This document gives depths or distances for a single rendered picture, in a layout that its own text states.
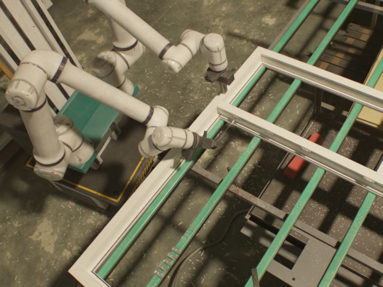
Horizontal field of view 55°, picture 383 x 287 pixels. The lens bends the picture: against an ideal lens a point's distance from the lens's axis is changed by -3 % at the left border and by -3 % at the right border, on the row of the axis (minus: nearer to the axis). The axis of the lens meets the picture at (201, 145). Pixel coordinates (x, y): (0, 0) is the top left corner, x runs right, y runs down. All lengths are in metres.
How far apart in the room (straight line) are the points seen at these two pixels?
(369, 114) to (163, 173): 1.18
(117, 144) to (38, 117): 1.18
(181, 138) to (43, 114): 0.57
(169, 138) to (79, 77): 0.44
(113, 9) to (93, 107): 0.81
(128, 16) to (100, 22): 2.63
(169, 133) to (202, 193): 1.22
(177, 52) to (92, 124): 0.88
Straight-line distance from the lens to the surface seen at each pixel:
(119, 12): 1.80
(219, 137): 1.80
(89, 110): 2.40
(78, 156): 2.20
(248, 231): 1.97
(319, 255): 1.63
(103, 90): 1.65
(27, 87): 1.51
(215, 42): 1.70
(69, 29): 4.55
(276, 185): 2.03
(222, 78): 1.84
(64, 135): 2.07
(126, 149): 2.69
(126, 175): 2.58
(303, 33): 3.66
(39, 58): 1.59
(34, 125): 1.69
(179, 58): 1.71
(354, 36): 3.15
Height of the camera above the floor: 2.40
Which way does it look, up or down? 55 degrees down
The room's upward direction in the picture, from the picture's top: 19 degrees counter-clockwise
